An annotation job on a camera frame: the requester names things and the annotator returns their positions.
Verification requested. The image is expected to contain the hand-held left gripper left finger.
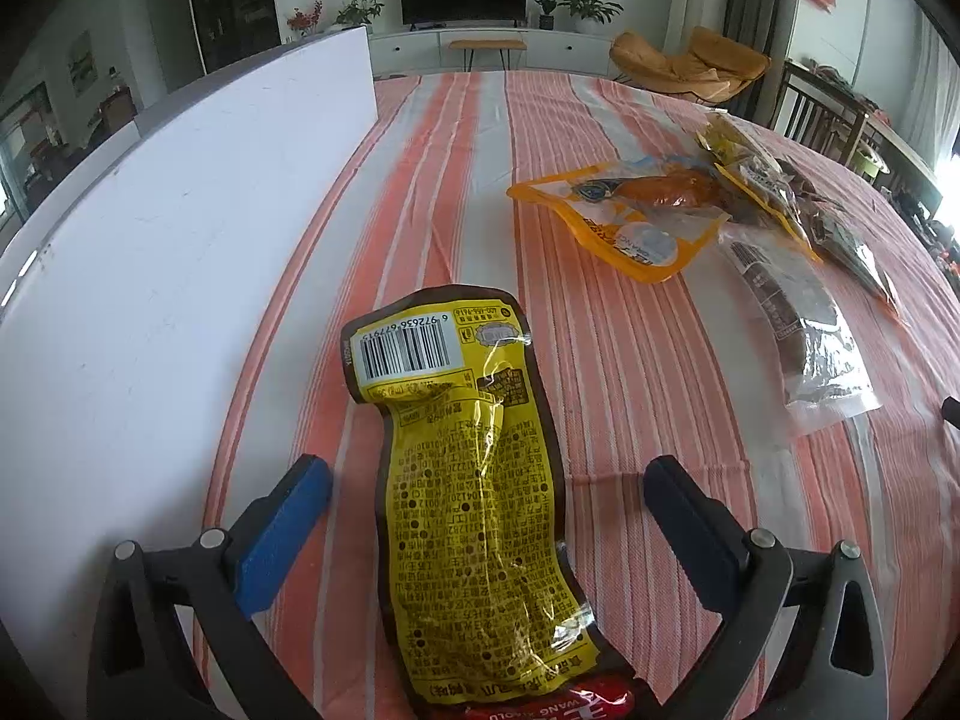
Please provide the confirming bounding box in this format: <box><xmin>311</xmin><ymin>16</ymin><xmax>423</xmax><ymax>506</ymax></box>
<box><xmin>86</xmin><ymin>454</ymin><xmax>335</xmax><ymax>720</ymax></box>

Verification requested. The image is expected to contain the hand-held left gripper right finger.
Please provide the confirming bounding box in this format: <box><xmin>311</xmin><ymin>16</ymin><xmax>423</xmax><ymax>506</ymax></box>
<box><xmin>643</xmin><ymin>454</ymin><xmax>890</xmax><ymax>720</ymax></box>

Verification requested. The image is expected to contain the clear packet of dark snacks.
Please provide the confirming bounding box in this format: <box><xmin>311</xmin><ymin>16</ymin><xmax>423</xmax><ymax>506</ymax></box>
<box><xmin>716</xmin><ymin>229</ymin><xmax>880</xmax><ymax>437</ymax></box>

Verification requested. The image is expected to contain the long yellow snack packet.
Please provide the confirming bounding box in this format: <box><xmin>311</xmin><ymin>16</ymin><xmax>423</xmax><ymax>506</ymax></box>
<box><xmin>341</xmin><ymin>285</ymin><xmax>602</xmax><ymax>718</ymax></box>

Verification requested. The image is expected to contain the red snack stick packet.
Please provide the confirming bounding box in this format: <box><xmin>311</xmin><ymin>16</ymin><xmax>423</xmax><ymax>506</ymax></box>
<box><xmin>461</xmin><ymin>675</ymin><xmax>639</xmax><ymax>720</ymax></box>

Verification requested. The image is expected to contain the clear packet of yellow snacks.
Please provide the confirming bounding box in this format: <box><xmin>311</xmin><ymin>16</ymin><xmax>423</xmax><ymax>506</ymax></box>
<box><xmin>697</xmin><ymin>114</ymin><xmax>823</xmax><ymax>264</ymax></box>

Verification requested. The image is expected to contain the white box with brown bottom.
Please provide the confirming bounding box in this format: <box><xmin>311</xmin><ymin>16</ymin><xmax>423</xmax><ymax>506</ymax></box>
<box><xmin>0</xmin><ymin>25</ymin><xmax>377</xmax><ymax>691</ymax></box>

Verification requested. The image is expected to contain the orange yellow snack packet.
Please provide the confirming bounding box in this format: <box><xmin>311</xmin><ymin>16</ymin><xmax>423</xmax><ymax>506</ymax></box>
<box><xmin>508</xmin><ymin>165</ymin><xmax>733</xmax><ymax>285</ymax></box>

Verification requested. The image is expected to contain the orange striped tablecloth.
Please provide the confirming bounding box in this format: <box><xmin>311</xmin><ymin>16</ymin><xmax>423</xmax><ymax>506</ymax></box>
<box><xmin>191</xmin><ymin>71</ymin><xmax>960</xmax><ymax>720</ymax></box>

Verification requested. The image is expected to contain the dark wooden chair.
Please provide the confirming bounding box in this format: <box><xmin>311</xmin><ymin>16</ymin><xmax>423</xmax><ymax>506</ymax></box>
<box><xmin>769</xmin><ymin>60</ymin><xmax>871</xmax><ymax>166</ymax></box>

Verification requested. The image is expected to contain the orange lounge chair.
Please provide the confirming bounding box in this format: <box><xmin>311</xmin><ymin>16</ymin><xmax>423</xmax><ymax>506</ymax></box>
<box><xmin>609</xmin><ymin>26</ymin><xmax>772</xmax><ymax>108</ymax></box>

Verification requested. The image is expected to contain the grey curtain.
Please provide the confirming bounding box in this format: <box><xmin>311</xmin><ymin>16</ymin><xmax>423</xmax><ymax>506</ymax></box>
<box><xmin>724</xmin><ymin>0</ymin><xmax>796</xmax><ymax>128</ymax></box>

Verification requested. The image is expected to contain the white television cabinet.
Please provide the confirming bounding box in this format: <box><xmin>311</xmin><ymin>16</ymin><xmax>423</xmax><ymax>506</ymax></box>
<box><xmin>367</xmin><ymin>26</ymin><xmax>623</xmax><ymax>80</ymax></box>

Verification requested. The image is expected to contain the leafy green plant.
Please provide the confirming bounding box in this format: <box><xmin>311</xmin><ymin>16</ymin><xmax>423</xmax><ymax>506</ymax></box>
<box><xmin>334</xmin><ymin>0</ymin><xmax>385</xmax><ymax>32</ymax></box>

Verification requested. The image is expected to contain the small wooden bench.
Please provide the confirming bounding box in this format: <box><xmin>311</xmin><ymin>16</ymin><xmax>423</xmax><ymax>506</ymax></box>
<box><xmin>448</xmin><ymin>39</ymin><xmax>527</xmax><ymax>74</ymax></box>

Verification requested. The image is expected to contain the large potted green plant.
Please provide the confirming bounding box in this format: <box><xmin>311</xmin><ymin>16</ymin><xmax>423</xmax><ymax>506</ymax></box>
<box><xmin>559</xmin><ymin>0</ymin><xmax>625</xmax><ymax>35</ymax></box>

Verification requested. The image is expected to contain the black display cabinet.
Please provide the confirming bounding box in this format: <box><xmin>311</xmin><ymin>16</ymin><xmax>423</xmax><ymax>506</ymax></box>
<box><xmin>184</xmin><ymin>0</ymin><xmax>280</xmax><ymax>76</ymax></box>

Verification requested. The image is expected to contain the framed wall picture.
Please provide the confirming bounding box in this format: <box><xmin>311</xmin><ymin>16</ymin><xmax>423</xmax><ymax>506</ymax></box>
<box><xmin>67</xmin><ymin>31</ymin><xmax>95</xmax><ymax>95</ymax></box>

